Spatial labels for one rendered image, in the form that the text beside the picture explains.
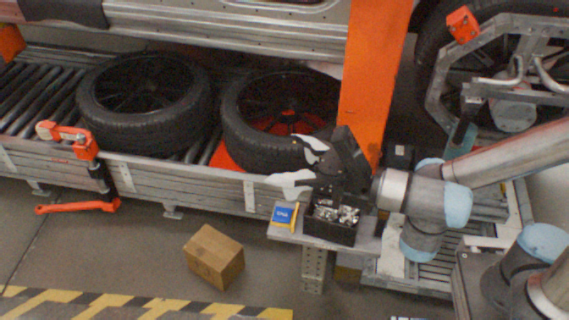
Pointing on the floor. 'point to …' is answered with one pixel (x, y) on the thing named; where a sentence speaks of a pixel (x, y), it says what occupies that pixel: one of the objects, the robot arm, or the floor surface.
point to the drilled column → (313, 269)
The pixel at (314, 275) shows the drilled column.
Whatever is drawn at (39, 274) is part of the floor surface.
